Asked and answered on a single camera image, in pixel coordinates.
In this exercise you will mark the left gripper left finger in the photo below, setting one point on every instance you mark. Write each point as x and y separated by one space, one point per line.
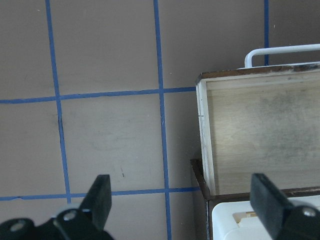
85 222

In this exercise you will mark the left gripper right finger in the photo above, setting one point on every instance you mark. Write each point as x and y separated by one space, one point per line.
282 218

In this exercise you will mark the dark brown drawer cabinet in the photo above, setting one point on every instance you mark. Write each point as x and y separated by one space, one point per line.
211 201

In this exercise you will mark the wooden drawer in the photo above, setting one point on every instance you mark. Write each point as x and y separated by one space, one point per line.
260 120

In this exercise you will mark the white plastic tray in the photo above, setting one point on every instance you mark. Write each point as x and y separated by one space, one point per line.
238 221

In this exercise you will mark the white drawer handle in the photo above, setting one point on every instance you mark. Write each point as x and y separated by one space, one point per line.
248 63

